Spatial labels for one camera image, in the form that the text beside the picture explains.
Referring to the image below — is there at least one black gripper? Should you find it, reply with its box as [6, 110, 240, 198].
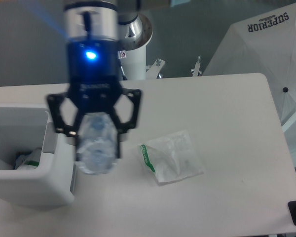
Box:
[46, 40, 142, 160]

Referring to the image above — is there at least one clear plastic water bottle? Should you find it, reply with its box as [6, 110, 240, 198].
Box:
[76, 113, 117, 175]

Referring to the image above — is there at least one clear plastic bag green stripe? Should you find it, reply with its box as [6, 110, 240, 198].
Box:
[137, 130, 204, 185]

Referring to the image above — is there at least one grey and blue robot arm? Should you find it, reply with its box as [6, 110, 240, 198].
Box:
[46, 0, 153, 140]

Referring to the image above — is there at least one white trash in can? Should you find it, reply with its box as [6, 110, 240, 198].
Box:
[14, 148, 42, 170]

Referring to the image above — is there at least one white plastic trash can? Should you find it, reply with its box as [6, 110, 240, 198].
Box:
[0, 103, 75, 206]

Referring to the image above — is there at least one white Superior umbrella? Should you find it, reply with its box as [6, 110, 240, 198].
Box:
[204, 3, 296, 167]

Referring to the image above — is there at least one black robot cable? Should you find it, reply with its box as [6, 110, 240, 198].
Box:
[118, 58, 128, 81]

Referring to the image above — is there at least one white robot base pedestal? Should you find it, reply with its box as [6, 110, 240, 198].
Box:
[118, 45, 147, 80]

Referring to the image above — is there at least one white metal mounting frame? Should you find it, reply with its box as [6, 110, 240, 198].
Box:
[146, 55, 203, 79]

